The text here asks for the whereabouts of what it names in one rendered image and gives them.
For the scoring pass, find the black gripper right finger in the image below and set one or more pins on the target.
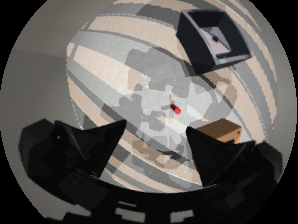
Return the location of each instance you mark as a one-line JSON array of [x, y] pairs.
[[212, 156]]

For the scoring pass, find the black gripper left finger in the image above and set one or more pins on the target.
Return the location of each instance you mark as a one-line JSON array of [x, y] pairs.
[[95, 145]]

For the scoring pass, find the dark red peg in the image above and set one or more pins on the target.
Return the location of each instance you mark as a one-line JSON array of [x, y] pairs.
[[176, 109]]

